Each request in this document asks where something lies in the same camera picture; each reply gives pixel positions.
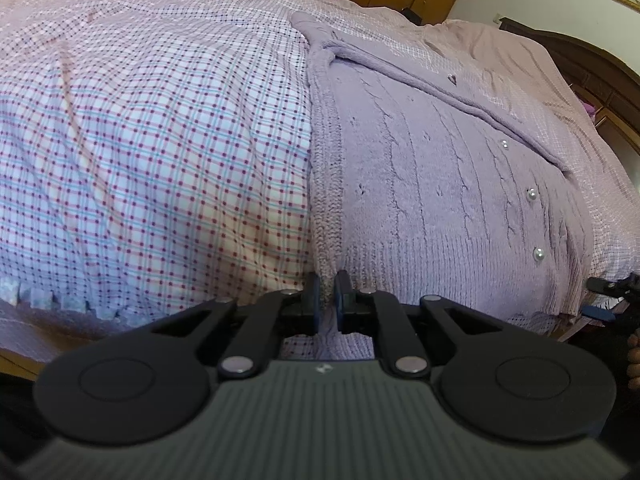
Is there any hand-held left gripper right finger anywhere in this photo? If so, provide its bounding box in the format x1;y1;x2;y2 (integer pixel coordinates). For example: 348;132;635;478
334;270;523;380

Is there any dark wooden headboard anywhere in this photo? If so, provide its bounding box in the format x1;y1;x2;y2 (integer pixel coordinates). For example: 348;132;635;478
500;16;640;153

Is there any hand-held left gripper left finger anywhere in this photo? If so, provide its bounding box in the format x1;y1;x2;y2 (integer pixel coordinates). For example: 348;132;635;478
127;272;322;381

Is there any person's right hand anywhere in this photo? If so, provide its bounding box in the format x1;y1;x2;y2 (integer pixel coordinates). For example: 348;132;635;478
625;332;640;393

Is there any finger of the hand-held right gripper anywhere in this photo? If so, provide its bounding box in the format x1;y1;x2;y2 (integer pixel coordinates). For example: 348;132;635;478
581;304;617;322
586;273;640;303

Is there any pink checked bedspread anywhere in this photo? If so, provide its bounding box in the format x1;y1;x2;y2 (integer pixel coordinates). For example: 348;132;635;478
0;0;640;353

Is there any wooden bed rail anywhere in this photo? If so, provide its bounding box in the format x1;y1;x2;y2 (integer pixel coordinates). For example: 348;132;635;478
0;347;47;380

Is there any lilac knit cardigan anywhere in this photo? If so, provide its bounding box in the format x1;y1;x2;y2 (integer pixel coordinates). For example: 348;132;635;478
290;10;597;361

